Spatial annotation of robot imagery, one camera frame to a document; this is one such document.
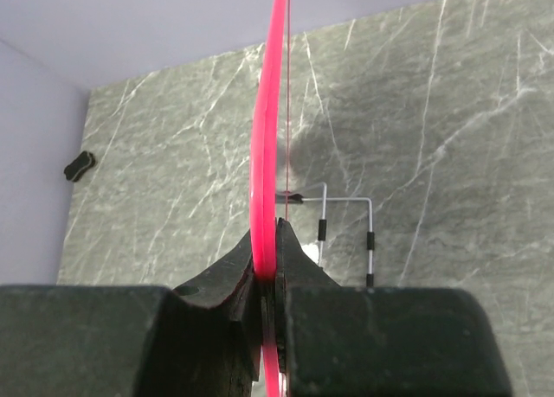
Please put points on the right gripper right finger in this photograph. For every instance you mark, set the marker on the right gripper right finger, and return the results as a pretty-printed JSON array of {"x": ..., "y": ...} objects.
[{"x": 379, "y": 341}]

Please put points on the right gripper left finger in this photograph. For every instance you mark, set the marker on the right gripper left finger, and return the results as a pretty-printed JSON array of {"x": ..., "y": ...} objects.
[{"x": 201, "y": 338}]

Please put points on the pink framed whiteboard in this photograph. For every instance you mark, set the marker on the pink framed whiteboard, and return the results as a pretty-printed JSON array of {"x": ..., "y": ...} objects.
[{"x": 262, "y": 186}]

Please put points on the yellow bone-shaped eraser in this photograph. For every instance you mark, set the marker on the yellow bone-shaped eraser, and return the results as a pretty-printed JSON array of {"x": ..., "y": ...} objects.
[{"x": 80, "y": 166}]

